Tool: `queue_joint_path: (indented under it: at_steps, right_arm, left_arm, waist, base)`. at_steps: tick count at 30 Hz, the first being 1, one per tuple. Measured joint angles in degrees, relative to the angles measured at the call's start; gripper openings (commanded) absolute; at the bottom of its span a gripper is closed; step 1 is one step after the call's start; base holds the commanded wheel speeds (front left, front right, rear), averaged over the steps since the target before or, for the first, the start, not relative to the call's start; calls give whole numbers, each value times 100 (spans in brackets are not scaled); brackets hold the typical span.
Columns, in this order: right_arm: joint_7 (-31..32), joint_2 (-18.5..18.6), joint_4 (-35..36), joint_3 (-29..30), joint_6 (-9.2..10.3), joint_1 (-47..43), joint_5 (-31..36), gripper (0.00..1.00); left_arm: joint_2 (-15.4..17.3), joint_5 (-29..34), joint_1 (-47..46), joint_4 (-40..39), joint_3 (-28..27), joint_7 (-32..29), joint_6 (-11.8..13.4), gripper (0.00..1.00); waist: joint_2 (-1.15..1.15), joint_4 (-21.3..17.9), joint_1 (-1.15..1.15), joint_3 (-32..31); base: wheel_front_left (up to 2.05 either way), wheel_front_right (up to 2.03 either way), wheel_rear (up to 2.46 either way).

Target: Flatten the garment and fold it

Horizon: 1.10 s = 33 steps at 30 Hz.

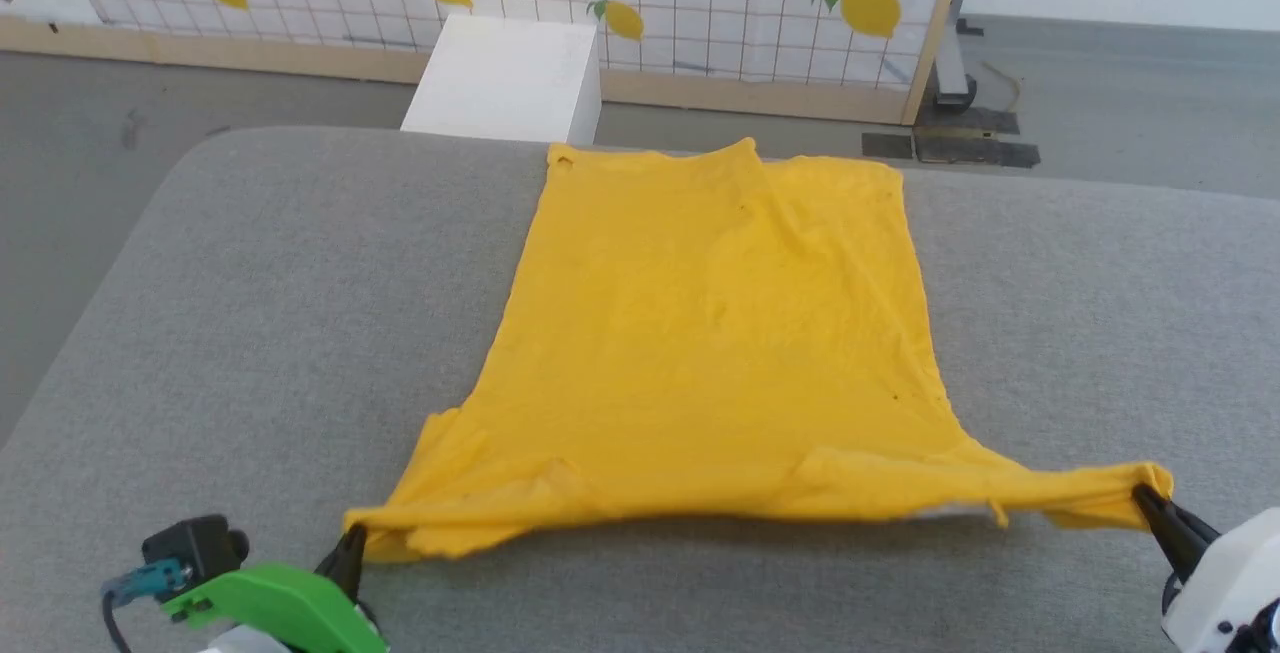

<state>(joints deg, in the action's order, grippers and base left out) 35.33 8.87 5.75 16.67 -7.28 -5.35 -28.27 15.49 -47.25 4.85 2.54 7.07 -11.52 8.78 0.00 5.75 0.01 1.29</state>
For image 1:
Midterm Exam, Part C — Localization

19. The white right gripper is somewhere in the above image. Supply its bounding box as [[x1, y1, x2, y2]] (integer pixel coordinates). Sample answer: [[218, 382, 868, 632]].
[[1133, 483, 1280, 653]]

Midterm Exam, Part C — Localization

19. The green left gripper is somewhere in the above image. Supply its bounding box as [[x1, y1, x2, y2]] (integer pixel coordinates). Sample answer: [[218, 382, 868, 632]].
[[160, 523, 389, 653]]

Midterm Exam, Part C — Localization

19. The yellow t-shirt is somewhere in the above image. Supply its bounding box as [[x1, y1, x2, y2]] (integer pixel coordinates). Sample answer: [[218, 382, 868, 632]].
[[343, 138, 1174, 564]]

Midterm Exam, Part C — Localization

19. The black floor plate under foot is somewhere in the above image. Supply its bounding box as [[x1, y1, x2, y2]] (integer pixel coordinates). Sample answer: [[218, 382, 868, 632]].
[[918, 107, 1022, 138]]

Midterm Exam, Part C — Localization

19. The white box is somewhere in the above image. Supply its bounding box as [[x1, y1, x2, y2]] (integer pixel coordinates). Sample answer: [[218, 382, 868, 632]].
[[400, 13, 603, 146]]

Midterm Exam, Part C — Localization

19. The grey metal partition foot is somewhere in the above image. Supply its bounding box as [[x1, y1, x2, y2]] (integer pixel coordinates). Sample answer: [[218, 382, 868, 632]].
[[935, 0, 981, 114]]

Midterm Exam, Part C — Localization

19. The left camera cable, teal plug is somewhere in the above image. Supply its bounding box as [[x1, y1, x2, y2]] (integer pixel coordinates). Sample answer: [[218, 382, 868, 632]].
[[100, 558, 193, 653]]

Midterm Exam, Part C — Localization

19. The thin yellow floor cable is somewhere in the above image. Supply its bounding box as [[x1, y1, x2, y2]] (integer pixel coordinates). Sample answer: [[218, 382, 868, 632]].
[[985, 60, 1024, 113]]

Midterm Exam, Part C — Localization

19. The lemon print partition, wooden frame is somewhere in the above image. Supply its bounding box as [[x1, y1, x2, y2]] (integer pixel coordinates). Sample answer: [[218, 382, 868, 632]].
[[0, 0, 986, 126]]

